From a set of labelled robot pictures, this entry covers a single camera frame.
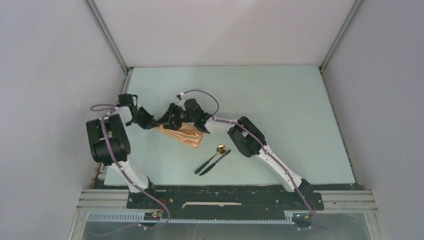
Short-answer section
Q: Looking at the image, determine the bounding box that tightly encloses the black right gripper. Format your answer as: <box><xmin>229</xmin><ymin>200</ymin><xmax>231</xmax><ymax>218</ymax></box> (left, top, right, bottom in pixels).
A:
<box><xmin>156</xmin><ymin>103</ymin><xmax>196</xmax><ymax>131</ymax></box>

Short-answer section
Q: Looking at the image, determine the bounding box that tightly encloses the peach satin napkin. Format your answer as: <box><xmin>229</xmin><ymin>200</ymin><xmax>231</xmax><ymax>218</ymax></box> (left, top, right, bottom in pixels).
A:
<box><xmin>154</xmin><ymin>123</ymin><xmax>204</xmax><ymax>149</ymax></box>

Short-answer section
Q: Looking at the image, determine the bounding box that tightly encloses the gold spoon dark handle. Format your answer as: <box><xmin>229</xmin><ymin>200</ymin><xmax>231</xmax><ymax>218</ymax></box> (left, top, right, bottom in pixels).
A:
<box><xmin>194</xmin><ymin>144</ymin><xmax>227</xmax><ymax>175</ymax></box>

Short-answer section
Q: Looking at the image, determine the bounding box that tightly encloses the black table knife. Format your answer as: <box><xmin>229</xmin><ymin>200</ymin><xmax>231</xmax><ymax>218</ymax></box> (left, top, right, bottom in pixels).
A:
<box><xmin>199</xmin><ymin>149</ymin><xmax>232</xmax><ymax>176</ymax></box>

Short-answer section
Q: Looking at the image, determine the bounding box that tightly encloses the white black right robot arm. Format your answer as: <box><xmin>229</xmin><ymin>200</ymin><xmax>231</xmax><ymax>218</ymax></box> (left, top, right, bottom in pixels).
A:
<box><xmin>157</xmin><ymin>98</ymin><xmax>314</xmax><ymax>209</ymax></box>

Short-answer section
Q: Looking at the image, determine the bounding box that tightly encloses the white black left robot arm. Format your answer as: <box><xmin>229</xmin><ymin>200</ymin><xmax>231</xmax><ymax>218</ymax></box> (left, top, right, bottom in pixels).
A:
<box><xmin>86</xmin><ymin>93</ymin><xmax>159</xmax><ymax>208</ymax></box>

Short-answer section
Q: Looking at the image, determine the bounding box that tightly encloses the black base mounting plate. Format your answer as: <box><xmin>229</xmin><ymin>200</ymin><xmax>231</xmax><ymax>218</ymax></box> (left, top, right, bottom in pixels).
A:
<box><xmin>126</xmin><ymin>185</ymin><xmax>324</xmax><ymax>211</ymax></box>

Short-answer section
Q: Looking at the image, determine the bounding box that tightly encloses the left side aluminium rail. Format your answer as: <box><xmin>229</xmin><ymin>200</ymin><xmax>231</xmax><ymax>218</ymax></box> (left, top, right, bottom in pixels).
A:
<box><xmin>95</xmin><ymin>67</ymin><xmax>134</xmax><ymax>180</ymax></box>

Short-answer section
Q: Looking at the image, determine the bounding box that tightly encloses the aluminium front frame rail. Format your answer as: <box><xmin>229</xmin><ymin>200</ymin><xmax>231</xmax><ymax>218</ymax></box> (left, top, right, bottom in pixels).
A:
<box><xmin>77</xmin><ymin>189</ymin><xmax>378</xmax><ymax>214</ymax></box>

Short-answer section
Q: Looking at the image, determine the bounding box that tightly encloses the grey slotted cable duct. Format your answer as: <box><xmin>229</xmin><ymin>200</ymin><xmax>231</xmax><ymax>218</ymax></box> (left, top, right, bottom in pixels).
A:
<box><xmin>86</xmin><ymin>211</ymin><xmax>294</xmax><ymax>225</ymax></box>

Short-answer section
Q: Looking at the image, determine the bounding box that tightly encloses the left aluminium corner post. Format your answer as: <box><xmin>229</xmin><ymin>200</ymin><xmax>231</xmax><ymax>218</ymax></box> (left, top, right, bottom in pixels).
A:
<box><xmin>84</xmin><ymin>0</ymin><xmax>129</xmax><ymax>74</ymax></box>

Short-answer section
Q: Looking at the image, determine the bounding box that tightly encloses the aluminium corner post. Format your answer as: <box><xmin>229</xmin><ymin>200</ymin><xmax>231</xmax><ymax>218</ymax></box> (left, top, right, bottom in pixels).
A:
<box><xmin>319</xmin><ymin>0</ymin><xmax>365</xmax><ymax>73</ymax></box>
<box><xmin>84</xmin><ymin>0</ymin><xmax>129</xmax><ymax>74</ymax></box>

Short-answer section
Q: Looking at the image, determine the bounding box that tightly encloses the right aluminium corner post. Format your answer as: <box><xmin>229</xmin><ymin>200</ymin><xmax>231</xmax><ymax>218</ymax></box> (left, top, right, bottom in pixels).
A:
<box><xmin>319</xmin><ymin>0</ymin><xmax>365</xmax><ymax>73</ymax></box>

